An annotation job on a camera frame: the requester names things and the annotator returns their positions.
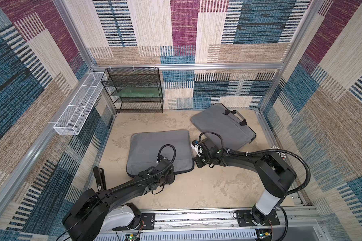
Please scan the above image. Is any grey zippered laptop sleeve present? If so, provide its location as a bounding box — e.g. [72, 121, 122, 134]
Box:
[126, 129, 195, 178]

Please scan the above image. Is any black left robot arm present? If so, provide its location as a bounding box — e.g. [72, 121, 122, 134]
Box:
[57, 144, 177, 241]

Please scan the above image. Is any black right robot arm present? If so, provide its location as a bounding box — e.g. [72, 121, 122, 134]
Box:
[191, 132, 311, 226]

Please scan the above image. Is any green board on shelf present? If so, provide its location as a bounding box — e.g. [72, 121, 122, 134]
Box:
[111, 87, 161, 97]

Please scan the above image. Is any grey laptop bag with handles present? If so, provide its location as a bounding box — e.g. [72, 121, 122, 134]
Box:
[191, 103, 256, 151]

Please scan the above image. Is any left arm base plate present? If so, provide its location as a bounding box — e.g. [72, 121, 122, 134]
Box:
[115, 212, 155, 231]

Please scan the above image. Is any black tool at left wall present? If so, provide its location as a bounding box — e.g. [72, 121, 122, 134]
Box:
[93, 166, 107, 191]

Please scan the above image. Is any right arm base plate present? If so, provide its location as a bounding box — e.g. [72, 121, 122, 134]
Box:
[234, 209, 280, 227]

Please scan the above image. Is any black wire mesh shelf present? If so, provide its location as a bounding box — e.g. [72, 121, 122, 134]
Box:
[101, 67, 164, 113]

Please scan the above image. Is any white wire mesh basket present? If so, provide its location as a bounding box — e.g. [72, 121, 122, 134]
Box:
[53, 72, 103, 136]

